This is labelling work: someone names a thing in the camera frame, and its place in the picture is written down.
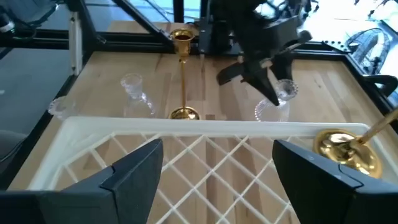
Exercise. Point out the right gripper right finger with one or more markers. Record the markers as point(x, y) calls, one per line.
point(311, 186)

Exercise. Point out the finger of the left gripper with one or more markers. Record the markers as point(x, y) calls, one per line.
point(283, 70)
point(261, 81)

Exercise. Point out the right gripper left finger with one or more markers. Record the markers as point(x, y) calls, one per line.
point(130, 186)

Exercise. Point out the clear ribbed glass candle holder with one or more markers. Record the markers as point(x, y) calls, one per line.
point(136, 102)
point(62, 108)
point(273, 112)

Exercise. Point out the tall brass candlestick holder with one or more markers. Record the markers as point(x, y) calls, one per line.
point(183, 39)
point(345, 149)

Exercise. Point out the white plastic strip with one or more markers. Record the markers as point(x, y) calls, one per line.
point(75, 46)

